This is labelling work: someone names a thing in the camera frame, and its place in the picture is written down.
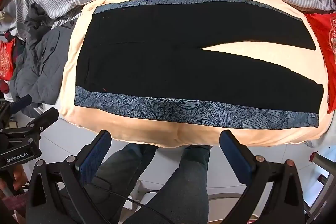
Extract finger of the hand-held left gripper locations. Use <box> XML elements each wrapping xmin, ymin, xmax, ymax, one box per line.
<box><xmin>11</xmin><ymin>94</ymin><xmax>32</xmax><ymax>115</ymax></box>
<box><xmin>28</xmin><ymin>108</ymin><xmax>59</xmax><ymax>136</ymax></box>

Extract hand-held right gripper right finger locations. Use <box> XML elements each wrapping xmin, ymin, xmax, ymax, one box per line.
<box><xmin>219</xmin><ymin>130</ymin><xmax>306</xmax><ymax>224</ymax></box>

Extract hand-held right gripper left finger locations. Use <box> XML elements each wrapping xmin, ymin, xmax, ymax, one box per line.
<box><xmin>26</xmin><ymin>130</ymin><xmax>124</xmax><ymax>224</ymax></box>

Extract black pants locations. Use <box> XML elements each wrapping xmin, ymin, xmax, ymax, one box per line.
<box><xmin>76</xmin><ymin>2</ymin><xmax>324</xmax><ymax>114</ymax></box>

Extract person's left hand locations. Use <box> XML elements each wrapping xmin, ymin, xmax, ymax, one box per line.
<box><xmin>13</xmin><ymin>165</ymin><xmax>28</xmax><ymax>191</ymax></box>

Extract red patterned cushion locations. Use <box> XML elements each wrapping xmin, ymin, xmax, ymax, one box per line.
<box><xmin>0</xmin><ymin>39</ymin><xmax>17</xmax><ymax>82</ymax></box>

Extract grey buttoned jacket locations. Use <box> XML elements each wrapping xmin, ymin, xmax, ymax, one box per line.
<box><xmin>10</xmin><ymin>18</ymin><xmax>79</xmax><ymax>109</ymax></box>

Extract person's right leg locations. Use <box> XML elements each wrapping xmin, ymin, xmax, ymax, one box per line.
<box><xmin>122</xmin><ymin>145</ymin><xmax>212</xmax><ymax>224</ymax></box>

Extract blue leaf-patterned cloth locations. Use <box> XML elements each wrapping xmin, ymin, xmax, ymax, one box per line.
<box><xmin>74</xmin><ymin>0</ymin><xmax>319</xmax><ymax>130</ymax></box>

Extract dark grey jacket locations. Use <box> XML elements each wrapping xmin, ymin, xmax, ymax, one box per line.
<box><xmin>24</xmin><ymin>2</ymin><xmax>54</xmax><ymax>45</ymax></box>

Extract peach blanket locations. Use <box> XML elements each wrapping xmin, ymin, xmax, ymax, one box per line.
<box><xmin>59</xmin><ymin>0</ymin><xmax>332</xmax><ymax>149</ymax></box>

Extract red embroidered pillow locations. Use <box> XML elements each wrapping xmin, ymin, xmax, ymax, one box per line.
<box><xmin>304</xmin><ymin>11</ymin><xmax>336</xmax><ymax>115</ymax></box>

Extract black cable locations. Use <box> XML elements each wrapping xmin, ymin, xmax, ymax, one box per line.
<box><xmin>91</xmin><ymin>178</ymin><xmax>172</xmax><ymax>224</ymax></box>

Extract grey metal frame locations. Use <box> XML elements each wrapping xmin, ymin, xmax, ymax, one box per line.
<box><xmin>304</xmin><ymin>151</ymin><xmax>336</xmax><ymax>219</ymax></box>

